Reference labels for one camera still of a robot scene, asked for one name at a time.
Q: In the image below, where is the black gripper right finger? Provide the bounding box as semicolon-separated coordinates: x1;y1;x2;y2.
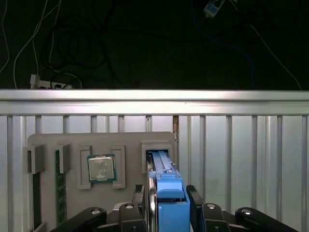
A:
186;185;300;232

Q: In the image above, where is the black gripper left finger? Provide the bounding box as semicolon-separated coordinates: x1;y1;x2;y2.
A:
49;185;145;232

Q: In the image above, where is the hard disk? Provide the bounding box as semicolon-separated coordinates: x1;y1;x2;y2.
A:
145;149;191;232

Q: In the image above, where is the grey parts rack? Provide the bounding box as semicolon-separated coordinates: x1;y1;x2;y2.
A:
23;131;179;232

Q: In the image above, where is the silver CPU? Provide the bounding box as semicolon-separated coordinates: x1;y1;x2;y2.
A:
87;154;119;184

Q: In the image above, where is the green RAM stick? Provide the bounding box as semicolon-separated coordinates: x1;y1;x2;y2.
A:
54;149;68;222

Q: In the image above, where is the white power strip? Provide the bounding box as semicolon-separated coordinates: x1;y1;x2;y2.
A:
30;74;73;90

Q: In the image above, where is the white blue adapter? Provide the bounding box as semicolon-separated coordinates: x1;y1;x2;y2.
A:
203;0;225;18

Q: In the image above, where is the blue floor cable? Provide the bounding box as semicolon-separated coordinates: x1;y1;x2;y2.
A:
192;0;257;90

